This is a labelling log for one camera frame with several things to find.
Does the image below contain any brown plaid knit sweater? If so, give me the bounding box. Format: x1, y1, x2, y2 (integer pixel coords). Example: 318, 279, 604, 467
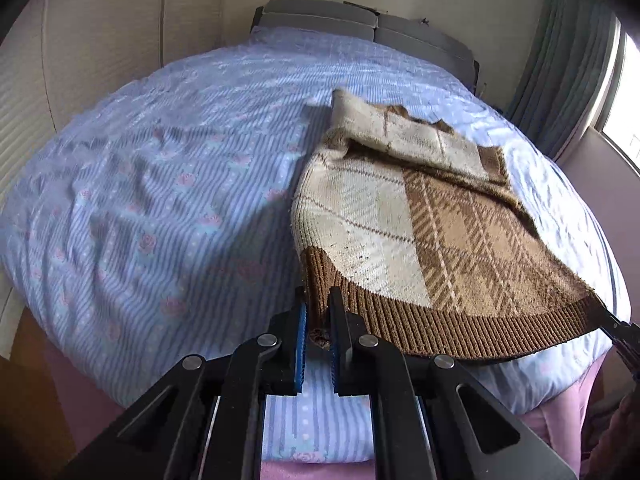
291, 90, 604, 362

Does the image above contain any purple bed sheet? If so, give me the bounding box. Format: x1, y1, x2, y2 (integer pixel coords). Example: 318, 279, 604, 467
44, 342, 603, 479

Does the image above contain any blue floral striped duvet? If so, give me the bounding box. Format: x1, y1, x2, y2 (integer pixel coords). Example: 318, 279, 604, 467
0, 25, 633, 465

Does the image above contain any green curtain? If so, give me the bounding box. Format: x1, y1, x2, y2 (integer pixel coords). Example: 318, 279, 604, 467
506, 0, 620, 160

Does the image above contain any cream louvered wardrobe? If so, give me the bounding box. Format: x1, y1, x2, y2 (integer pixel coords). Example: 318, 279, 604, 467
0, 0, 227, 361

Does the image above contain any grey padded headboard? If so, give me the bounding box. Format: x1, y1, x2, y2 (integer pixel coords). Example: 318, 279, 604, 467
250, 0, 480, 92

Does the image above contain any window with dark frame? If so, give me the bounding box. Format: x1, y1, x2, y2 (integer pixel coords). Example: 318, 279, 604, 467
586, 20, 639, 174

